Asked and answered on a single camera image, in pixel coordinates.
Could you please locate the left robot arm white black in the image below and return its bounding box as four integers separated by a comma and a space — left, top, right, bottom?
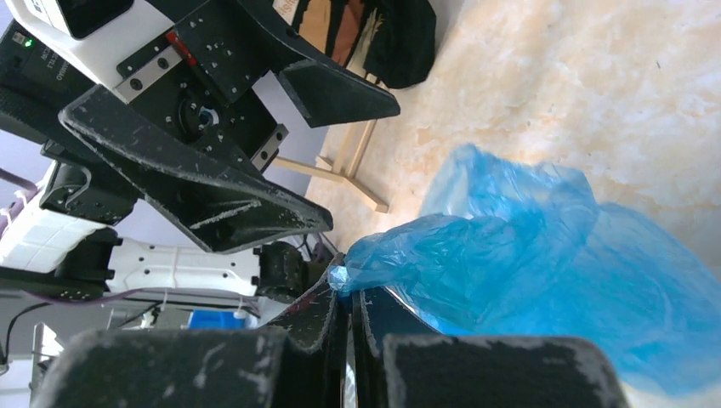
1, 1, 400, 303

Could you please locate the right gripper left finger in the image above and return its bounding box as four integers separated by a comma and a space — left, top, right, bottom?
31, 278, 345, 407

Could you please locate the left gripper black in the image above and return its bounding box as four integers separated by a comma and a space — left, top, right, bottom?
59, 1, 400, 254

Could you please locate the wooden clothes rack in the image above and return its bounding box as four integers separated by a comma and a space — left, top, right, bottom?
273, 0, 391, 214

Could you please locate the black printed t-shirt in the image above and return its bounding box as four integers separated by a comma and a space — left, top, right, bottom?
292, 0, 438, 90

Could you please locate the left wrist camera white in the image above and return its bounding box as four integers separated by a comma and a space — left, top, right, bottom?
5, 0, 173, 89

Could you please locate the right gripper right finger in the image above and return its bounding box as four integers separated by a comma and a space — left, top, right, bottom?
351, 288, 628, 407

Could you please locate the blue plastic trash bag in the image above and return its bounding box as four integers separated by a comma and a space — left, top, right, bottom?
328, 144, 720, 397

